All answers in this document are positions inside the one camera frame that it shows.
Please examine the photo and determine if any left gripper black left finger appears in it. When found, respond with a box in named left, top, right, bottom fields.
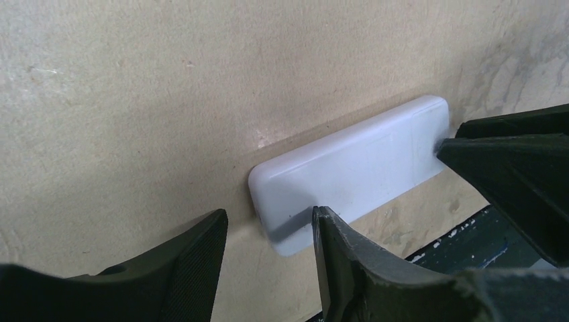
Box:
left=1, top=209, right=228, bottom=321

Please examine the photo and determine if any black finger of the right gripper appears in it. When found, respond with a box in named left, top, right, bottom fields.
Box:
left=437, top=133, right=568, bottom=268
left=456, top=104, right=568, bottom=139

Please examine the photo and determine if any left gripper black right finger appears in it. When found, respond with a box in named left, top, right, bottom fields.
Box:
left=312, top=207, right=568, bottom=321

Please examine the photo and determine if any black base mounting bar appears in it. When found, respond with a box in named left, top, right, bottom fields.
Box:
left=407, top=205, right=555, bottom=274

